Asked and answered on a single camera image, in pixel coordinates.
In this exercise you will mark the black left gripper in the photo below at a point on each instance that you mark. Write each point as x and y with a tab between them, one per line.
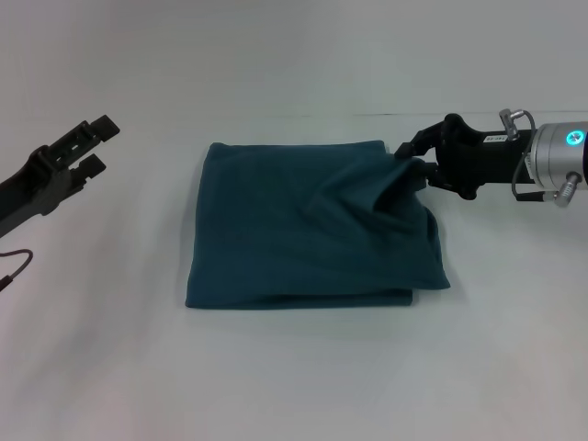
27	193

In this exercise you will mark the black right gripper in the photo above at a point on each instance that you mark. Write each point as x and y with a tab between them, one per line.
487	158

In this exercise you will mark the teal blue t-shirt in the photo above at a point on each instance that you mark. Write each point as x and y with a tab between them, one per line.
298	229

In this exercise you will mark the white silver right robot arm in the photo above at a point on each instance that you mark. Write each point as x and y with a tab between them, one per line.
562	154

